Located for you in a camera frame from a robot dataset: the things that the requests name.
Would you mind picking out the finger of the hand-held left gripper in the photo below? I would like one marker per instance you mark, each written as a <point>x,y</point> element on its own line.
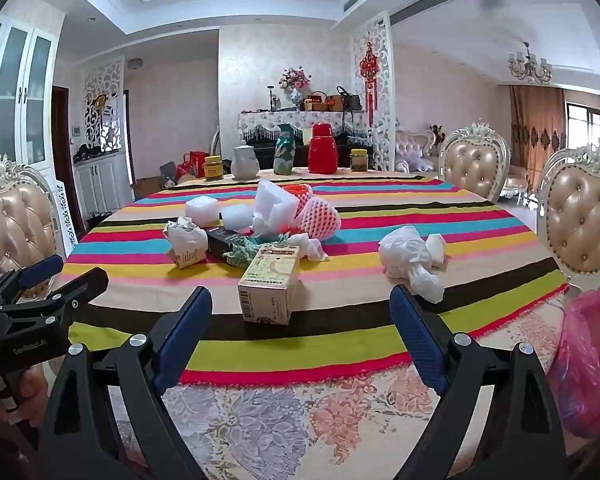
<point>80,287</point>
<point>40,269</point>

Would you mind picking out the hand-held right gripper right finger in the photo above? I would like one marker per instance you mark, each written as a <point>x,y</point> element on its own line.
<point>417,340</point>

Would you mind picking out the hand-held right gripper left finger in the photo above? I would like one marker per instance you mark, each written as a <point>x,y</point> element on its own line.
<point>185,340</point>

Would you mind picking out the white paper towel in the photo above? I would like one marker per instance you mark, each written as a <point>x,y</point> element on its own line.
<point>405,255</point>

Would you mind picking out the white green tissue pack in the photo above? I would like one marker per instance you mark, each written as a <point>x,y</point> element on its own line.
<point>185,247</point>

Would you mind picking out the beige cardboard box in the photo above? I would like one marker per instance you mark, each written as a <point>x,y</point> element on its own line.
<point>267,285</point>

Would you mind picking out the white foam block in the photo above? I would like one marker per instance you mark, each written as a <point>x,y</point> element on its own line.
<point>203,210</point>
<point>236,219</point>

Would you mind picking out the pink trash bag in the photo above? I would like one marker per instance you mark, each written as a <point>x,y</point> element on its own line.
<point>590,360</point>

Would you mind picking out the person's left hand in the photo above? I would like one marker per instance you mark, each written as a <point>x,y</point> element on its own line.
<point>30,400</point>

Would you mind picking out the beige tufted chair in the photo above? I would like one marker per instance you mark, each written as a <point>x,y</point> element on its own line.
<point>472,165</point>
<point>580,215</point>
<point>15,225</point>

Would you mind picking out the small white lattice panel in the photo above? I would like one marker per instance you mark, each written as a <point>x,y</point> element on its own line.
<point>66,210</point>

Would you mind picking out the striped tablecloth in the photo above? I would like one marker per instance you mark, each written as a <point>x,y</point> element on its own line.
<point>330,340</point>

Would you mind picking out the low white cabinet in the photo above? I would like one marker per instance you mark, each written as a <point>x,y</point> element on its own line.
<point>97,185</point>

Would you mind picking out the black box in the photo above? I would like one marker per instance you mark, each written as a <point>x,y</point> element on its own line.
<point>222,241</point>

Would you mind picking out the dark wooden door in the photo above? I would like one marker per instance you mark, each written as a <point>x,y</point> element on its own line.
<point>62,160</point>

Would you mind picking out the crumpled white tissue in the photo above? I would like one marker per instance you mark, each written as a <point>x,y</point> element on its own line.
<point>312,247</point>

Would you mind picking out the pink foam fruit net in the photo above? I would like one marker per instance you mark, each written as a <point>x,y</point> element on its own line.
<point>317,217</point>

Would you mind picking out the white lattice screen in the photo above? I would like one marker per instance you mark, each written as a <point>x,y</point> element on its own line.
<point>385,110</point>
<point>105,120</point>

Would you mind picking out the white foam sheet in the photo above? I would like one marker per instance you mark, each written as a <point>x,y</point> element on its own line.
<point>272,202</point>

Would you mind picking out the red box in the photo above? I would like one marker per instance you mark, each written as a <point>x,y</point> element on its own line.
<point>197,162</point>

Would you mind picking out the yellow-lid jar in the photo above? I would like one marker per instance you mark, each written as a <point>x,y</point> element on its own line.
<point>358,161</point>
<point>212,169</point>

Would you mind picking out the tall white glass-door cabinet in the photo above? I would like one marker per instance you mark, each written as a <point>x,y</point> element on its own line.
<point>12,85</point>

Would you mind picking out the white teapot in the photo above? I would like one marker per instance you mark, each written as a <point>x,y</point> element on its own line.
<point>244,162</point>

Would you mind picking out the pink sofa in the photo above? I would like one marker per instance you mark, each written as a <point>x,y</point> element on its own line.
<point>415,152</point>

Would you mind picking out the red thermos jug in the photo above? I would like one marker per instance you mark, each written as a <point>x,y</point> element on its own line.
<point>322,152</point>

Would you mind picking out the green vase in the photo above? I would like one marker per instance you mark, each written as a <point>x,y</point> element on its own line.
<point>283,152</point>

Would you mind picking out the dark sideboard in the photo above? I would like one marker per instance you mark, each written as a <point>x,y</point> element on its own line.
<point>300,152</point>

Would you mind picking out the brown curtain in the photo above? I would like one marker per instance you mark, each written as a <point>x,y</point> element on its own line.
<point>535,130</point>

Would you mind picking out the dark handbag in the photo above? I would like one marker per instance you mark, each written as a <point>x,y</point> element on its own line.
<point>349,102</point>

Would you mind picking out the white lace runner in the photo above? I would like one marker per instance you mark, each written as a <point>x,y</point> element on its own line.
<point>300,121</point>

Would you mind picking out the brown basket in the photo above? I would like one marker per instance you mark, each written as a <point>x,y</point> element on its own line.
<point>319,104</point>

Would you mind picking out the window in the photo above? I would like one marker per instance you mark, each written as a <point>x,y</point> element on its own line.
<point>582,122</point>

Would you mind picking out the red knot ornament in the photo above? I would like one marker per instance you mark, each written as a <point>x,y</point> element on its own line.
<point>369,66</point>

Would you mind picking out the flower bouquet in vase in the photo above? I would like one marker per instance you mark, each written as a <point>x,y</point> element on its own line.
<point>295,79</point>

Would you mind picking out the chandelier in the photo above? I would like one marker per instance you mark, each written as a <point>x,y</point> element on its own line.
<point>530,67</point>

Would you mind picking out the white wall thermostat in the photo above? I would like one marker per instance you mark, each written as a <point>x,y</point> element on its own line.
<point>75,131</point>

